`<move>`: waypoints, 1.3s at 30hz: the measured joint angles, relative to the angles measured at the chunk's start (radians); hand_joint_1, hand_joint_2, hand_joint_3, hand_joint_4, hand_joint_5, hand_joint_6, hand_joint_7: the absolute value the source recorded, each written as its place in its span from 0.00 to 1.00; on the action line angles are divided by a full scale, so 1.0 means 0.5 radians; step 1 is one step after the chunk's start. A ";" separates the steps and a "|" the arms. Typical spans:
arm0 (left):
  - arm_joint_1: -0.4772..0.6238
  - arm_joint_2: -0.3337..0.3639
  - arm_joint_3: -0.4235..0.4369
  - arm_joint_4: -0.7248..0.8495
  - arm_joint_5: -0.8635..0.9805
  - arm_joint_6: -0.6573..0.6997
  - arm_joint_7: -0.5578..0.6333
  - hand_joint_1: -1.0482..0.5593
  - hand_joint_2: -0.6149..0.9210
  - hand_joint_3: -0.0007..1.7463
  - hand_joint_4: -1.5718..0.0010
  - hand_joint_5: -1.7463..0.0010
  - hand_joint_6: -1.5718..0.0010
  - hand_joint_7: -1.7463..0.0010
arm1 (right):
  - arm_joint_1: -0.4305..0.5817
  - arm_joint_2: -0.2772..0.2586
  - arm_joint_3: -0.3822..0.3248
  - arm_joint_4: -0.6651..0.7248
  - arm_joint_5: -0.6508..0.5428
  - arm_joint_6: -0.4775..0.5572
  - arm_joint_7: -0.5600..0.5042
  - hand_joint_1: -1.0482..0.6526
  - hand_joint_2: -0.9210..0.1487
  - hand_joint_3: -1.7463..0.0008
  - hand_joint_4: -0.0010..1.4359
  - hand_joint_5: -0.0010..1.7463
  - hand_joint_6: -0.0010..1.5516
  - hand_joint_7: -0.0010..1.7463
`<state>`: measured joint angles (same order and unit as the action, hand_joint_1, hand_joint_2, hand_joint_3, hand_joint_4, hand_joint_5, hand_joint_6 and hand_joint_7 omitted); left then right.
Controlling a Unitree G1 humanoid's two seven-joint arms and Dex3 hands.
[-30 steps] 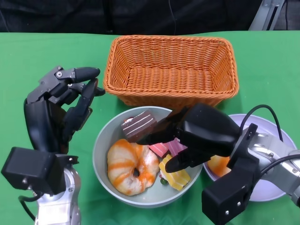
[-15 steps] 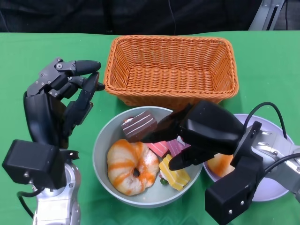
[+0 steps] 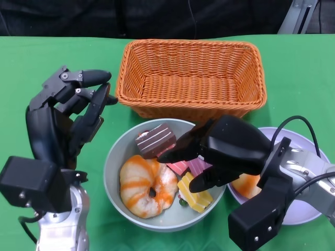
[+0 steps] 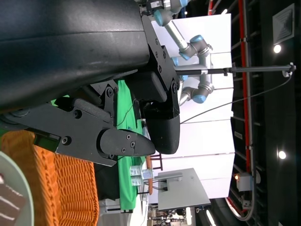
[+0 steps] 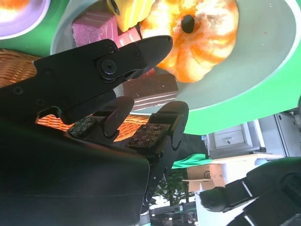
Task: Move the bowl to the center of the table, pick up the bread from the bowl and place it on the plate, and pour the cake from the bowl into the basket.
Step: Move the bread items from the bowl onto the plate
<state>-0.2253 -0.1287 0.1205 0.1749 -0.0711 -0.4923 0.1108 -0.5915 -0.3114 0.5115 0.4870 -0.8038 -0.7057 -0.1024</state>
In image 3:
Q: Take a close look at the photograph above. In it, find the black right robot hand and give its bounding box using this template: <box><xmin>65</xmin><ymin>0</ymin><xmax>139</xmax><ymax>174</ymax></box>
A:
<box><xmin>157</xmin><ymin>115</ymin><xmax>273</xmax><ymax>194</ymax></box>

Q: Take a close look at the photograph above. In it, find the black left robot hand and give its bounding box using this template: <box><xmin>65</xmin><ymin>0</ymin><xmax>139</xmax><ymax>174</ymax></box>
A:
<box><xmin>25</xmin><ymin>66</ymin><xmax>118</xmax><ymax>170</ymax></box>

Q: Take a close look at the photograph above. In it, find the orange striped bread roll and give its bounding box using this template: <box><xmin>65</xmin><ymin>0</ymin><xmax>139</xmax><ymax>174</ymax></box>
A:
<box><xmin>231</xmin><ymin>174</ymin><xmax>262</xmax><ymax>199</ymax></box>

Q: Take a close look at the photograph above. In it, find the pale green bowl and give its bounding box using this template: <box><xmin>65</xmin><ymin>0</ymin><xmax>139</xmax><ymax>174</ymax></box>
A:
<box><xmin>104</xmin><ymin>118</ymin><xmax>227</xmax><ymax>233</ymax></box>

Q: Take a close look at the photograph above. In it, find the pink cake slice with cherry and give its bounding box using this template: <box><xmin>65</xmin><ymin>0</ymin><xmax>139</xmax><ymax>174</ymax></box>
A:
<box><xmin>187</xmin><ymin>155</ymin><xmax>213</xmax><ymax>175</ymax></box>

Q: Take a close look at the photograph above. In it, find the salmon striped cake slice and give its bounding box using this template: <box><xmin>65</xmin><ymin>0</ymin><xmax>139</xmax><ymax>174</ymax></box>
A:
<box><xmin>167</xmin><ymin>161</ymin><xmax>191</xmax><ymax>175</ymax></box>

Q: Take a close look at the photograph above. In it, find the yellow cake slice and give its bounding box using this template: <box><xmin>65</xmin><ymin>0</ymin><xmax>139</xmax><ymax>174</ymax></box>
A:
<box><xmin>177</xmin><ymin>172</ymin><xmax>213</xmax><ymax>213</ymax></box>

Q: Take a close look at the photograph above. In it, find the orange wicker basket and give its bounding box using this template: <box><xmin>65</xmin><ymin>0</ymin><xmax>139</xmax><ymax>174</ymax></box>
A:
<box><xmin>115</xmin><ymin>39</ymin><xmax>267</xmax><ymax>123</ymax></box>

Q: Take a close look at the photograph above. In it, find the brown chocolate cake slice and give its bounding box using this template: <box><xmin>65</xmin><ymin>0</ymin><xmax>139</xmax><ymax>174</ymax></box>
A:
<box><xmin>135</xmin><ymin>123</ymin><xmax>176</xmax><ymax>159</ymax></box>

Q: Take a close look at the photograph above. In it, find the white round plate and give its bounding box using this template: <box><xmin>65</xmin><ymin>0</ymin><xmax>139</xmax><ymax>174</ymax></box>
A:
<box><xmin>226</xmin><ymin>127</ymin><xmax>330</xmax><ymax>226</ymax></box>

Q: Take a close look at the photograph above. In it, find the green tablecloth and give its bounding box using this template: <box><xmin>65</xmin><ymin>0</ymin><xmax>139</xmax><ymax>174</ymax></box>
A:
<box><xmin>0</xmin><ymin>35</ymin><xmax>335</xmax><ymax>251</ymax></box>

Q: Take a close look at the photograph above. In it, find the black backdrop cloth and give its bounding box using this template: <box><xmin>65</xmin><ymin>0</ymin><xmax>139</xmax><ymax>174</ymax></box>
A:
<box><xmin>0</xmin><ymin>0</ymin><xmax>335</xmax><ymax>40</ymax></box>

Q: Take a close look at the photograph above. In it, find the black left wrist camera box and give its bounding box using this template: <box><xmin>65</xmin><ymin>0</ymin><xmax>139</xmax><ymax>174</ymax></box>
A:
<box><xmin>0</xmin><ymin>156</ymin><xmax>88</xmax><ymax>214</ymax></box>

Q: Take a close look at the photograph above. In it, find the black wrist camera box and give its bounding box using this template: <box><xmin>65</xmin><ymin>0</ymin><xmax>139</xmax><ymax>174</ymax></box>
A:
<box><xmin>228</xmin><ymin>137</ymin><xmax>294</xmax><ymax>251</ymax></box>
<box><xmin>0</xmin><ymin>156</ymin><xmax>88</xmax><ymax>214</ymax></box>

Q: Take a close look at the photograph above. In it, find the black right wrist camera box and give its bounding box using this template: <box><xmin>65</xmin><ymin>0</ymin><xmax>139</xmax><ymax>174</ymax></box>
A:
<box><xmin>228</xmin><ymin>137</ymin><xmax>294</xmax><ymax>251</ymax></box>

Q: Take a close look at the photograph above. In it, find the black left wrist camera cable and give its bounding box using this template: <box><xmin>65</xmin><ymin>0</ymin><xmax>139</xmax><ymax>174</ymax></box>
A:
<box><xmin>18</xmin><ymin>214</ymin><xmax>40</xmax><ymax>245</ymax></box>

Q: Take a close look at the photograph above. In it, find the orange striped ring bread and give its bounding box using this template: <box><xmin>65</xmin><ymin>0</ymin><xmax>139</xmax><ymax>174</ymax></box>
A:
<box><xmin>119</xmin><ymin>154</ymin><xmax>178</xmax><ymax>219</ymax></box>

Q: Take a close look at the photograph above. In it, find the thin hanging cable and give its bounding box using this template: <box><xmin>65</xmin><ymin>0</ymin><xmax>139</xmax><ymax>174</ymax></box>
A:
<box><xmin>187</xmin><ymin>0</ymin><xmax>197</xmax><ymax>40</ymax></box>

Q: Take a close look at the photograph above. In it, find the grey metal frame stand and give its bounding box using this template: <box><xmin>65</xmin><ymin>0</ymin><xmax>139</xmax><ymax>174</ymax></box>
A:
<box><xmin>277</xmin><ymin>0</ymin><xmax>319</xmax><ymax>34</ymax></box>

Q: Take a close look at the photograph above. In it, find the thin black background cable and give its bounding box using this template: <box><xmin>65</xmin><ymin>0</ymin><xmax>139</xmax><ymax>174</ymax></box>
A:
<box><xmin>317</xmin><ymin>0</ymin><xmax>324</xmax><ymax>34</ymax></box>

